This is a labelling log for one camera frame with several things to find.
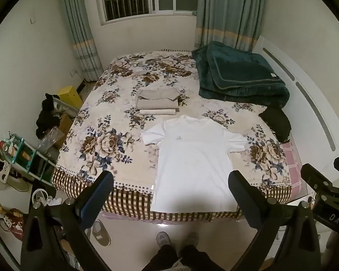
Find white t-shirt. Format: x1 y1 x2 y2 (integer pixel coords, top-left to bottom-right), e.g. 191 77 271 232
141 115 249 213

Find person's grey right shoe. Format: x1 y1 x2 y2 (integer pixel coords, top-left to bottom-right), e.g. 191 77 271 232
180 233 200 249

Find pink checked sheet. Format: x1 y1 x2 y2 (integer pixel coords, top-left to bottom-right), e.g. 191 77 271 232
281 139 303 188

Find folded beige garment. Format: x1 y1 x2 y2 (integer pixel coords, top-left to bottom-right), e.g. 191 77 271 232
136 97 179 110

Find person's black trousers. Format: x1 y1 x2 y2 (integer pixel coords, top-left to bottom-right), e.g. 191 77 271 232
141 244 224 271

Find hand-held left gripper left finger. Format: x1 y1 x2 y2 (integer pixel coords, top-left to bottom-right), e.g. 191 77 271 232
19 170 115 271

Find cardboard box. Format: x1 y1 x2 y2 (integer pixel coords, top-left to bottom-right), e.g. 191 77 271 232
58 114 74 139

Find folded beige shirt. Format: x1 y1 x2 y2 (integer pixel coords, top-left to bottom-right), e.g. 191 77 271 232
137 87 182 103

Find black garment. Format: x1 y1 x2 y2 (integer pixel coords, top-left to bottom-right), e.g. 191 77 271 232
258 107 292 144

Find red printed bag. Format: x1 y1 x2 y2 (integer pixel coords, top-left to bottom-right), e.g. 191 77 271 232
0 208 26 242

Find grey slipper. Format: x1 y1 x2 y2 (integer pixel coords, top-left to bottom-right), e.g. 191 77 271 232
92 220 111 247

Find bed with floral sheet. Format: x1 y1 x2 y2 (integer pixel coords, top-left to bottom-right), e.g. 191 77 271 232
51 49 303 222

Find yellow box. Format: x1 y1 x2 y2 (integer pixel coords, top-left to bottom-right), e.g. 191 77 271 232
58 86 84 109

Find teal shelf rack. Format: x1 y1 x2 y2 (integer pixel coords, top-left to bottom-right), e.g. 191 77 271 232
0 136 57 186

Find dark green blanket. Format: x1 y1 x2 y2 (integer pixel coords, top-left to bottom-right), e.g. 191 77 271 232
191 41 291 109

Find person's grey shoe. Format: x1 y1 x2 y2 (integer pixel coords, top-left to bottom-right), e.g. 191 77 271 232
156 231 170 249
180 233 200 249

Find folded cream garment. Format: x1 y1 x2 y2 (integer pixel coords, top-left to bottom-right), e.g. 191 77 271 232
140 108 177 116

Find green curtain with yellow band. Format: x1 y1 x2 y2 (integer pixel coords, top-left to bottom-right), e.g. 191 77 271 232
58 0 104 81
193 0 268 52

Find white headboard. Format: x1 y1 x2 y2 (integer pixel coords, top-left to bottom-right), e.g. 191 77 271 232
254 35 339 175

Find clear plastic bag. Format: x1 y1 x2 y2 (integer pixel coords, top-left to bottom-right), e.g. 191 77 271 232
37 126 65 151

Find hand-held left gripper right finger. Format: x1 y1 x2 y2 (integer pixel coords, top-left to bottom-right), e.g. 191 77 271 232
228 170 321 271

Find person's grey left shoe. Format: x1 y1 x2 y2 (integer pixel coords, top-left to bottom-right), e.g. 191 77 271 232
156 231 170 249

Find white shoes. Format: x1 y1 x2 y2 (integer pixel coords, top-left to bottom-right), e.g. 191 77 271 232
31 188 63 206

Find black cloth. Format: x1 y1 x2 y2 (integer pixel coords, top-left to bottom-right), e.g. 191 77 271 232
35 93 61 139

